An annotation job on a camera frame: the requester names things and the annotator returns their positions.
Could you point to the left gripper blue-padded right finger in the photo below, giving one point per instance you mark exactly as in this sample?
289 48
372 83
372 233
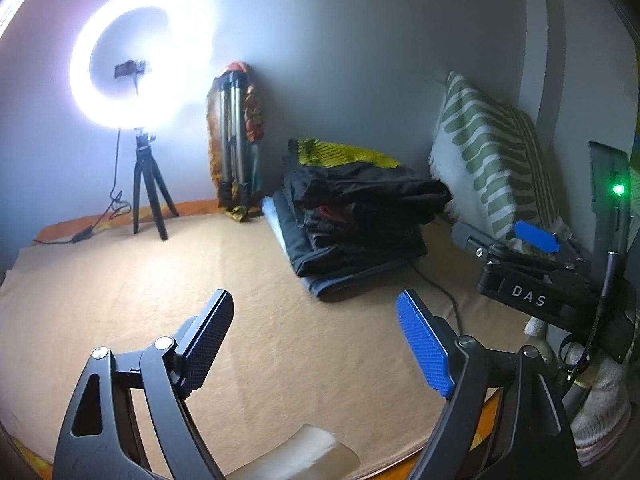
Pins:
503 418

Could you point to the small black tripod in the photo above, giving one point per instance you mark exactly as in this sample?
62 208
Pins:
147 173

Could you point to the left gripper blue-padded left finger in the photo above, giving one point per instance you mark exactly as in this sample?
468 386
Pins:
100 436

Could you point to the right hand in white glove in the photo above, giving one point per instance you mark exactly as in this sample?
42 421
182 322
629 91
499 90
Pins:
600 420

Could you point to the folded metal tripod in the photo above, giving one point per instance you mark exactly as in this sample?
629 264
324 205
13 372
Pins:
235 179

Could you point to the stack of folded dark clothes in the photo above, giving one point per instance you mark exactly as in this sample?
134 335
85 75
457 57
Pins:
329 271

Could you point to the small camera on ring light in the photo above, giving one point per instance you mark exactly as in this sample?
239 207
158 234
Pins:
129 68

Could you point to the black pants with yellow stripes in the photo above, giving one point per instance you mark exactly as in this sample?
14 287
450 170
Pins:
341 190

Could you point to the green white patterned pillow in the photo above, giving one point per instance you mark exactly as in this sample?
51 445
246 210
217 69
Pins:
487 153

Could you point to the beige blanket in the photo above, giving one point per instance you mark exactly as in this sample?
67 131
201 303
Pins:
289 359

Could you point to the bright ring light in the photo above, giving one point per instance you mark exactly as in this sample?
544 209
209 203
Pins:
175 39

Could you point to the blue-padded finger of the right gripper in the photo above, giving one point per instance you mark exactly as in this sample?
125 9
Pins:
537 237
480 242

